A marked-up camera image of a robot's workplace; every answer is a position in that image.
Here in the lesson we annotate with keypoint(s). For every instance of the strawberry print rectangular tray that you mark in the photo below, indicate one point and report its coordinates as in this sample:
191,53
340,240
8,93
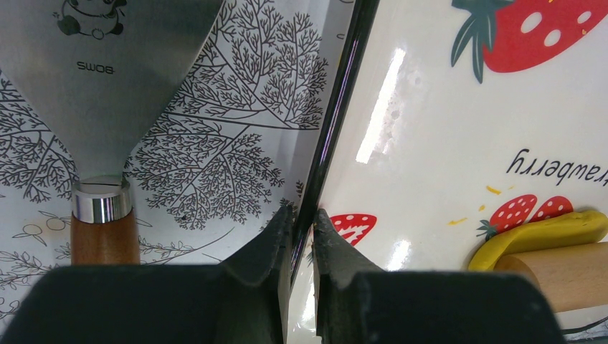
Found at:
458,120

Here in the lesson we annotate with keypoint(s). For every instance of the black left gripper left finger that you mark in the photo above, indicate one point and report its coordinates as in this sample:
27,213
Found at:
244,299

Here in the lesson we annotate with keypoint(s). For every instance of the metal scraper wooden handle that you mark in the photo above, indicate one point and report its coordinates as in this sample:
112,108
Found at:
99,74

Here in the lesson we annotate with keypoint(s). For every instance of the yellow dough piece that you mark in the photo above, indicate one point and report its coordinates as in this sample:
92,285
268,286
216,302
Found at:
575,228

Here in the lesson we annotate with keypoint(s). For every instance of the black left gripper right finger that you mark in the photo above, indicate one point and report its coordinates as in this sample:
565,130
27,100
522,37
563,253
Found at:
359,302

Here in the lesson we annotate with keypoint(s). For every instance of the wooden dough roller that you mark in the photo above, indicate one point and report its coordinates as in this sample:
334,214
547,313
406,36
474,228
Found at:
570,278

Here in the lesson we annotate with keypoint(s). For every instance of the floral tablecloth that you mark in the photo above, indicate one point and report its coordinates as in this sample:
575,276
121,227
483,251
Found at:
233,146

